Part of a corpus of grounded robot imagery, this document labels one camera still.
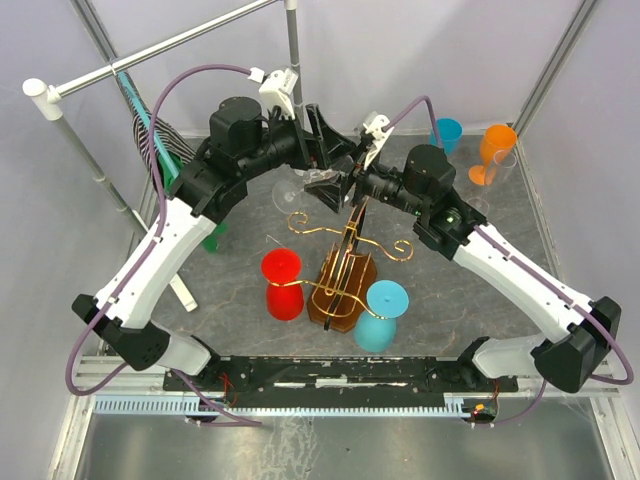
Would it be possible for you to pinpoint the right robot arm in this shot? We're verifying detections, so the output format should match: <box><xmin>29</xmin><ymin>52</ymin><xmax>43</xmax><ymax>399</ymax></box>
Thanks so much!
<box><xmin>304</xmin><ymin>144</ymin><xmax>621</xmax><ymax>393</ymax></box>

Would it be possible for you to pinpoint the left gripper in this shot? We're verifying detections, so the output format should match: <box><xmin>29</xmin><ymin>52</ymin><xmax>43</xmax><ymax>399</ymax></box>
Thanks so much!
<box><xmin>239</xmin><ymin>104</ymin><xmax>357</xmax><ymax>181</ymax></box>

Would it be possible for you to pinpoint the striped cloth on hanger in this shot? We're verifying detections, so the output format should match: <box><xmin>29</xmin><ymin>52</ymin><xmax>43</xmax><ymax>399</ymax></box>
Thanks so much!
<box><xmin>118</xmin><ymin>73</ymin><xmax>195</xmax><ymax>183</ymax></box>

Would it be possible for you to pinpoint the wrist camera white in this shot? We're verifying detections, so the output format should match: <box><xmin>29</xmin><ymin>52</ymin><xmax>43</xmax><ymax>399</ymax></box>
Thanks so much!
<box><xmin>248</xmin><ymin>67</ymin><xmax>299</xmax><ymax>120</ymax></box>
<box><xmin>357</xmin><ymin>112</ymin><xmax>394</xmax><ymax>171</ymax></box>

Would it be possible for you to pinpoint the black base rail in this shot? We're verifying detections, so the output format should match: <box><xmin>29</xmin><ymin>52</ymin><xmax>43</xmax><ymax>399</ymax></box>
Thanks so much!
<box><xmin>162</xmin><ymin>352</ymin><xmax>519</xmax><ymax>409</ymax></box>

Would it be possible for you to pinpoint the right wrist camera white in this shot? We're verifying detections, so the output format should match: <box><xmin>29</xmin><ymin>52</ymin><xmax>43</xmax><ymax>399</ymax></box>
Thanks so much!
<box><xmin>357</xmin><ymin>112</ymin><xmax>394</xmax><ymax>171</ymax></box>

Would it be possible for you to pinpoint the gold wire glass rack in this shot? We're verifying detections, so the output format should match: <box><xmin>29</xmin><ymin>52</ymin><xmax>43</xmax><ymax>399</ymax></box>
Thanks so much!
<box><xmin>295</xmin><ymin>199</ymin><xmax>414</xmax><ymax>333</ymax></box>

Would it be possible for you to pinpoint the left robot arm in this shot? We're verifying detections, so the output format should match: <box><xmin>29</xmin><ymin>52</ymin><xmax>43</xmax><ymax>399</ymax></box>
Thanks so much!
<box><xmin>72</xmin><ymin>97</ymin><xmax>357</xmax><ymax>390</ymax></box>

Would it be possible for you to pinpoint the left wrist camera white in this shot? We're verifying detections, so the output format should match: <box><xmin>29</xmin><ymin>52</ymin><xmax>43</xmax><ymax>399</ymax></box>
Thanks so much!
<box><xmin>248</xmin><ymin>67</ymin><xmax>299</xmax><ymax>120</ymax></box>

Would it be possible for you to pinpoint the white clothes rack stand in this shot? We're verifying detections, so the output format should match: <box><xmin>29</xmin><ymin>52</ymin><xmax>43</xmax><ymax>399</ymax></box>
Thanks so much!
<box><xmin>3</xmin><ymin>1</ymin><xmax>283</xmax><ymax>315</ymax></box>

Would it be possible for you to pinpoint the orange plastic wine glass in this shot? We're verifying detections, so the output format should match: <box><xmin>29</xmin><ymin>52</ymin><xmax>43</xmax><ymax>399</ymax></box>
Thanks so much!
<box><xmin>468</xmin><ymin>124</ymin><xmax>518</xmax><ymax>185</ymax></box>

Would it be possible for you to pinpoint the clear wine glass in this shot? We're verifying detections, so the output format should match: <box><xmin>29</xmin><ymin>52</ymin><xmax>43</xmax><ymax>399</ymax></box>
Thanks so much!
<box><xmin>272</xmin><ymin>169</ymin><xmax>321</xmax><ymax>214</ymax></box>
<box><xmin>468</xmin><ymin>150</ymin><xmax>517</xmax><ymax>216</ymax></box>

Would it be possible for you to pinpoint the blue wine glass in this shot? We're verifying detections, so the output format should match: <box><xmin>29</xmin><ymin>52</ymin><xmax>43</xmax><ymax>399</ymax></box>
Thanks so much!
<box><xmin>353</xmin><ymin>280</ymin><xmax>410</xmax><ymax>353</ymax></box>
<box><xmin>436</xmin><ymin>118</ymin><xmax>463</xmax><ymax>155</ymax></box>

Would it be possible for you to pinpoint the green plastic hanger piece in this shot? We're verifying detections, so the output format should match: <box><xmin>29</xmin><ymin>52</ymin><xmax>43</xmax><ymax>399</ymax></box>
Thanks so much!
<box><xmin>166</xmin><ymin>158</ymin><xmax>227</xmax><ymax>253</ymax></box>

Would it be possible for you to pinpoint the red plastic wine glass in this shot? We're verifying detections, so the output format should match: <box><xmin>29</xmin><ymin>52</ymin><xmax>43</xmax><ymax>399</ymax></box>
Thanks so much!
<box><xmin>261</xmin><ymin>248</ymin><xmax>304</xmax><ymax>321</ymax></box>

